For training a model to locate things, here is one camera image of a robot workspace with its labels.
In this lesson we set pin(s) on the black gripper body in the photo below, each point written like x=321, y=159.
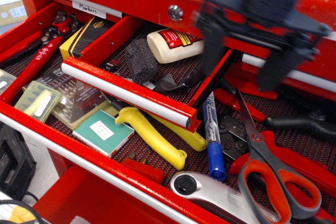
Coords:
x=272, y=24

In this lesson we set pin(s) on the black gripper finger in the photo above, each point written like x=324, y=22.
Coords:
x=213, y=51
x=277, y=66

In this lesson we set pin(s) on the orange grey handled scissors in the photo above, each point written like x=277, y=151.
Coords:
x=276, y=175

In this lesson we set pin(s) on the small open red drawer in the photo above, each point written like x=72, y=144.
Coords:
x=115, y=58

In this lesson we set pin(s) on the silver drawer lock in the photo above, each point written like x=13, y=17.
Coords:
x=175, y=13

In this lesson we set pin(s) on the large open red drawer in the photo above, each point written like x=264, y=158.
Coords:
x=69, y=153

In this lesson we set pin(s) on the white glue bottle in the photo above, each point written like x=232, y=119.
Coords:
x=169, y=45

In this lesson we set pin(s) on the black tape scrap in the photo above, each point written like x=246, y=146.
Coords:
x=168, y=81

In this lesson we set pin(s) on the black foam block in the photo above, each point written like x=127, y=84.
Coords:
x=141, y=61

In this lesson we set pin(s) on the blue whiteboard marker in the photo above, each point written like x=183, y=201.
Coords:
x=214, y=148

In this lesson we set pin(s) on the small red black connector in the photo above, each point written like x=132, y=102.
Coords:
x=112, y=65

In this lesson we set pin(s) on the black yellow box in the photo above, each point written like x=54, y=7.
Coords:
x=84, y=37

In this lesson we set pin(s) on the small red plug adapter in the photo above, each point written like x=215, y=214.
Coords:
x=154, y=174

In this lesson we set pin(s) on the green small box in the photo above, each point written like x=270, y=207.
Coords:
x=101, y=133

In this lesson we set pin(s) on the drill bit set case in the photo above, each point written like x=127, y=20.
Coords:
x=78, y=100

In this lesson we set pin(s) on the silver utility knife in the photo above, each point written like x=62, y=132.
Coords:
x=212, y=195

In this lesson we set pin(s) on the small yellowish plastic case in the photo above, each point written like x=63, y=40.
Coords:
x=38, y=101

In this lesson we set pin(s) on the clear plastic case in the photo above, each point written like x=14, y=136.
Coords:
x=6, y=79

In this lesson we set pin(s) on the black electronic device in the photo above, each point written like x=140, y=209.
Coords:
x=17, y=163

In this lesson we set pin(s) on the black handled clamp tool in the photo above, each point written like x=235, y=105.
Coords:
x=315, y=116

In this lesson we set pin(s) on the red handled crimping tool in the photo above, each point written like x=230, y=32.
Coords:
x=235, y=150

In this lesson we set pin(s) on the yellow handled pliers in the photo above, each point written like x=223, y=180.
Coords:
x=132, y=116

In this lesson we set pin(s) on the red handled wire stripper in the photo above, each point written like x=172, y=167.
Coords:
x=41, y=45

